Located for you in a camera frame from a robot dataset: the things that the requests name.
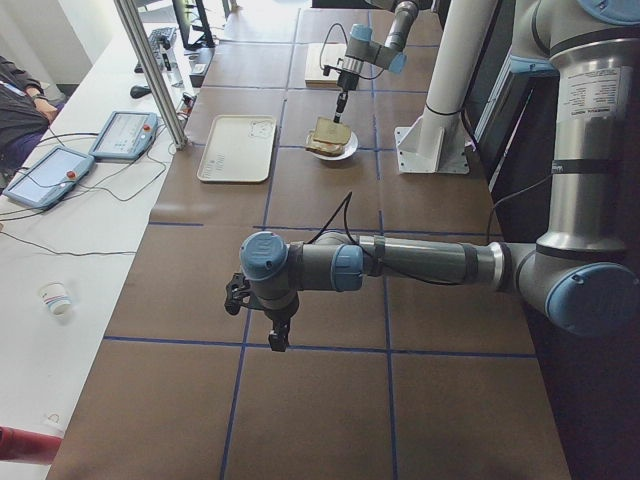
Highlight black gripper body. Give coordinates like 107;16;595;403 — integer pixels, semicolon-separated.
264;302;299;334
337;70;359;92

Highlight bread slice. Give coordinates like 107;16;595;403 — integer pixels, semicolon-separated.
305;130;351;157
312;117;351;145

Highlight white round plate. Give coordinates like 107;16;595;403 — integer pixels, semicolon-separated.
305;132;358;161

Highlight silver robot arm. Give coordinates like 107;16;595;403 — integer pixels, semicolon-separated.
225;1;639;351
333;0;433;123

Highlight wooden cutting board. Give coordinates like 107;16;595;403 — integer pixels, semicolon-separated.
304;43;346;90

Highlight cream bear tray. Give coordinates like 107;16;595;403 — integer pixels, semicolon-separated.
196;115;277;183

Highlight black monitor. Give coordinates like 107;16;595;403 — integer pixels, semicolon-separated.
172;0;215;51

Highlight black computer mouse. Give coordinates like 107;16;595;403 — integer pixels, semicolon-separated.
129;85;151;99

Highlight far teach pendant tablet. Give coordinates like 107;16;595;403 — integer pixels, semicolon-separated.
89;111;158;163

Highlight teach pendant tablet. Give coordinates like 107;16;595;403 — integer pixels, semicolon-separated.
3;146;95;210
89;111;158;163

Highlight paper cup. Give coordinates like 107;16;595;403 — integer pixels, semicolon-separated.
38;282;71;315

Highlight near teach pendant tablet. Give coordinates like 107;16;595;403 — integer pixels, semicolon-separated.
3;146;95;210

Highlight red cylinder object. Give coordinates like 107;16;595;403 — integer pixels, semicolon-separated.
0;426;62;464

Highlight seated person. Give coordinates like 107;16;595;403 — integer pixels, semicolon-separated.
1;57;59;170

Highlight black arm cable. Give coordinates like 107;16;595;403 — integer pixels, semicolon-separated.
319;23;386;81
312;191;554;287

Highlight aluminium frame post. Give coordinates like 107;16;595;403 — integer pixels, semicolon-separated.
114;0;188;151

